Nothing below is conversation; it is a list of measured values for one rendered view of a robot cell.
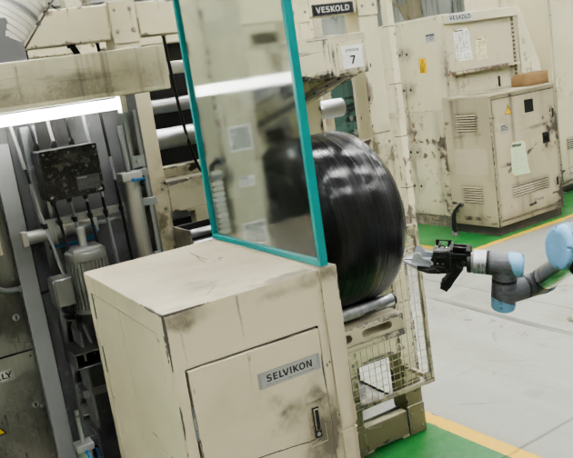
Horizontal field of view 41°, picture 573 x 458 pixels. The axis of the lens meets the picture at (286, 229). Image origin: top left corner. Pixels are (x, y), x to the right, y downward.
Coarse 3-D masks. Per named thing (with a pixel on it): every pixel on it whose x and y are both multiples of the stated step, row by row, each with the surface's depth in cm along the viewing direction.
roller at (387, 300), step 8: (384, 296) 250; (392, 296) 251; (352, 304) 246; (360, 304) 245; (368, 304) 246; (376, 304) 247; (384, 304) 249; (392, 304) 251; (344, 312) 242; (352, 312) 243; (360, 312) 244; (368, 312) 246; (344, 320) 242
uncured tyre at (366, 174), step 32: (320, 160) 229; (352, 160) 232; (320, 192) 225; (352, 192) 226; (384, 192) 231; (352, 224) 224; (384, 224) 230; (352, 256) 226; (384, 256) 232; (352, 288) 233; (384, 288) 244
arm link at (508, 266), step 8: (488, 256) 230; (496, 256) 230; (504, 256) 229; (512, 256) 229; (520, 256) 228; (488, 264) 230; (496, 264) 229; (504, 264) 228; (512, 264) 228; (520, 264) 227; (488, 272) 231; (496, 272) 230; (504, 272) 229; (512, 272) 228; (520, 272) 228; (496, 280) 232; (504, 280) 230; (512, 280) 230
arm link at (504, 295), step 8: (520, 280) 235; (496, 288) 233; (504, 288) 231; (512, 288) 232; (520, 288) 234; (528, 288) 235; (496, 296) 234; (504, 296) 232; (512, 296) 233; (520, 296) 234; (528, 296) 236; (496, 304) 235; (504, 304) 233; (512, 304) 234; (504, 312) 234
